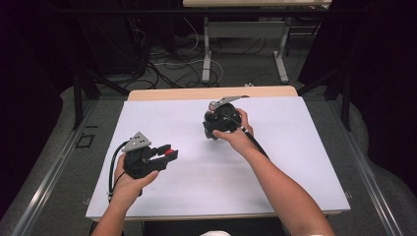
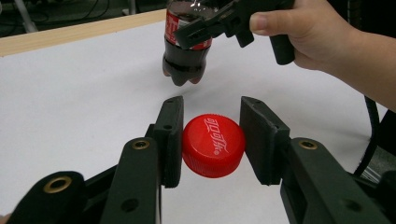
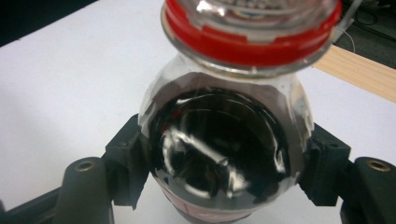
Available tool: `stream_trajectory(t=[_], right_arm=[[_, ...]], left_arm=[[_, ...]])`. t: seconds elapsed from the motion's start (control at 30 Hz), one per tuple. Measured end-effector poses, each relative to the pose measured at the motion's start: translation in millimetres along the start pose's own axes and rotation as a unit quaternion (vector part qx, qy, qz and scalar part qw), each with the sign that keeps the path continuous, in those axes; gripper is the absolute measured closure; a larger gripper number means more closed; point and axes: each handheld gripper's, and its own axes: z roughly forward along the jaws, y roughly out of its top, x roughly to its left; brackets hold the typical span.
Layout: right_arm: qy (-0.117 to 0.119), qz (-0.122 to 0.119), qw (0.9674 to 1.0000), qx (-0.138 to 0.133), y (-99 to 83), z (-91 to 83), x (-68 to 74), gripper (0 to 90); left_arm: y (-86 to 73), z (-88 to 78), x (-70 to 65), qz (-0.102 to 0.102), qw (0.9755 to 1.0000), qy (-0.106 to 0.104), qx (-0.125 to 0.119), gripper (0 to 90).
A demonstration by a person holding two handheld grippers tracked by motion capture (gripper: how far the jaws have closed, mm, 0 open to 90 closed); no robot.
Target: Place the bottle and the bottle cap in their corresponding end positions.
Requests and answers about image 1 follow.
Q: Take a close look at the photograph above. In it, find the person's dark clothing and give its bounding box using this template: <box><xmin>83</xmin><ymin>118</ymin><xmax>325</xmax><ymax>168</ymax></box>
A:
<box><xmin>142</xmin><ymin>217</ymin><xmax>289</xmax><ymax>236</ymax></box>

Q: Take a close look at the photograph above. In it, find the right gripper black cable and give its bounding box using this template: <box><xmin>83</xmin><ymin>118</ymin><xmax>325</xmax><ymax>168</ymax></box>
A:
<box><xmin>221</xmin><ymin>112</ymin><xmax>270</xmax><ymax>159</ymax></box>

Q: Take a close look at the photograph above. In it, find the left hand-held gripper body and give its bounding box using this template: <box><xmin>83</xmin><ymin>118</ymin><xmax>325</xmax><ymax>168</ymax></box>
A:
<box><xmin>121</xmin><ymin>131</ymin><xmax>165</xmax><ymax>180</ymax></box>

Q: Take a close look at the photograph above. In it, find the white table mat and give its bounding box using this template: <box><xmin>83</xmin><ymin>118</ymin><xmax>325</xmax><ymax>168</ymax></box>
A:
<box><xmin>85</xmin><ymin>95</ymin><xmax>352</xmax><ymax>220</ymax></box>

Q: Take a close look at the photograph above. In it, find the black metal stand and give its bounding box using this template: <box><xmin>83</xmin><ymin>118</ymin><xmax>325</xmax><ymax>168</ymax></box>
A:
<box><xmin>296</xmin><ymin>67</ymin><xmax>354</xmax><ymax>133</ymax></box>
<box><xmin>72</xmin><ymin>63</ymin><xmax>131</xmax><ymax>131</ymax></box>

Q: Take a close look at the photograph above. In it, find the person's right hand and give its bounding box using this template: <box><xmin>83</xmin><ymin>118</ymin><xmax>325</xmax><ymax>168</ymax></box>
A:
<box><xmin>212</xmin><ymin>108</ymin><xmax>261</xmax><ymax>158</ymax></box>

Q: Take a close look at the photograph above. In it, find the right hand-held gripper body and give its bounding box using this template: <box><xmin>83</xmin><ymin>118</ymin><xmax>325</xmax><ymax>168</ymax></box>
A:
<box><xmin>215</xmin><ymin>94</ymin><xmax>250</xmax><ymax>133</ymax></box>

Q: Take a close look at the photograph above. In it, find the aluminium floor rail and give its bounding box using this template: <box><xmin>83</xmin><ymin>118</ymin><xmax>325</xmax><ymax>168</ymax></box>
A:
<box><xmin>10</xmin><ymin>99</ymin><xmax>100</xmax><ymax>236</ymax></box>
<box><xmin>327</xmin><ymin>98</ymin><xmax>405</xmax><ymax>236</ymax></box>

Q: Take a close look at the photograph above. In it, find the white floor cable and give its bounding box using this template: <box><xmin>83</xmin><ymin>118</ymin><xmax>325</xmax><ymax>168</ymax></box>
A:
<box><xmin>152</xmin><ymin>17</ymin><xmax>225</xmax><ymax>89</ymax></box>

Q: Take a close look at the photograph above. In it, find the desk with white legs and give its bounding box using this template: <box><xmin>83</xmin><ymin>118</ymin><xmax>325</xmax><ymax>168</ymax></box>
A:
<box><xmin>182</xmin><ymin>0</ymin><xmax>332</xmax><ymax>85</ymax></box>

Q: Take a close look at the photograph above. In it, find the tangle of black floor cables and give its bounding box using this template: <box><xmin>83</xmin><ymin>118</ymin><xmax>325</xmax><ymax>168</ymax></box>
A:
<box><xmin>122</xmin><ymin>18</ymin><xmax>268</xmax><ymax>90</ymax></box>

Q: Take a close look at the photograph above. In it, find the person's left hand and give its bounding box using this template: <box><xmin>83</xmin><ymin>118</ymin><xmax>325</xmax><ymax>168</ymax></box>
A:
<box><xmin>110</xmin><ymin>153</ymin><xmax>160</xmax><ymax>207</ymax></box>

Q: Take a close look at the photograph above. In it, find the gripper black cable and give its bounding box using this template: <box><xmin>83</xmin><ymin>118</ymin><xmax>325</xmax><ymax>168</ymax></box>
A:
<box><xmin>107</xmin><ymin>140</ymin><xmax>130</xmax><ymax>202</ymax></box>
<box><xmin>221</xmin><ymin>112</ymin><xmax>270</xmax><ymax>159</ymax></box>

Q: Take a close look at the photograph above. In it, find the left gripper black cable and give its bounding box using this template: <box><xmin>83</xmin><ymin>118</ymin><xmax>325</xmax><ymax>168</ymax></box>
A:
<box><xmin>107</xmin><ymin>140</ymin><xmax>130</xmax><ymax>202</ymax></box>

